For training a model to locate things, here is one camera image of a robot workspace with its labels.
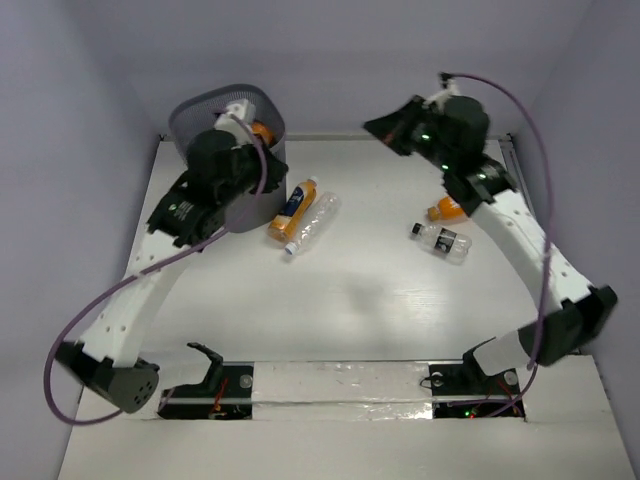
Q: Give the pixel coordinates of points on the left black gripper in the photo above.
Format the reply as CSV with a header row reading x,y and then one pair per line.
x,y
270,167

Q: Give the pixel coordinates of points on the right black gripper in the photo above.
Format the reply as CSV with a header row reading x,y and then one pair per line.
x,y
393,127

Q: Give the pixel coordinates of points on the orange bottle white cap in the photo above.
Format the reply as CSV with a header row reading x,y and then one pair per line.
x,y
263,132

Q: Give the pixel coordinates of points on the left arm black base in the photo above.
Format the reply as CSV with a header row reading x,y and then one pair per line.
x,y
224,393

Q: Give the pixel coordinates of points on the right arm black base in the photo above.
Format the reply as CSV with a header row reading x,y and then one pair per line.
x,y
462,391

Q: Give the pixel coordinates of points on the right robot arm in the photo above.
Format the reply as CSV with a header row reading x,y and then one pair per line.
x,y
451,133

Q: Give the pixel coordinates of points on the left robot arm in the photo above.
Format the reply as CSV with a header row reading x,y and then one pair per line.
x,y
190,216

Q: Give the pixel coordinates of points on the grey mesh waste bin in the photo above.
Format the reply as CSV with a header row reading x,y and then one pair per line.
x,y
196,115

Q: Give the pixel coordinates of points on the orange bottle blue white label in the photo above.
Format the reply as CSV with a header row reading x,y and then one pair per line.
x,y
286,222

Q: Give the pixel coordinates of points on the clear ribbed plastic bottle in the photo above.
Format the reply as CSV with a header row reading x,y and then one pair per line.
x,y
315,223

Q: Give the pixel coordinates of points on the small orange juice bottle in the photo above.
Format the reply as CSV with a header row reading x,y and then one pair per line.
x,y
446,209

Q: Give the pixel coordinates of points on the clear bottle black label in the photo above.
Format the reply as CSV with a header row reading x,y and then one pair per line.
x,y
442,242

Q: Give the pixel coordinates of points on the silver foil tape strip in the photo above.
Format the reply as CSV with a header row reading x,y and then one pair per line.
x,y
340,391

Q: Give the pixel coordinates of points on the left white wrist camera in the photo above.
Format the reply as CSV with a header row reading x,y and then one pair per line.
x,y
236,119

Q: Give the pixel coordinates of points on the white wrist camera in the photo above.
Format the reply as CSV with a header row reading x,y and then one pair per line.
x,y
236,119
448,89

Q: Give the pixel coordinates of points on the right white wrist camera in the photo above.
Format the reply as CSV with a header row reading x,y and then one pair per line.
x,y
448,89

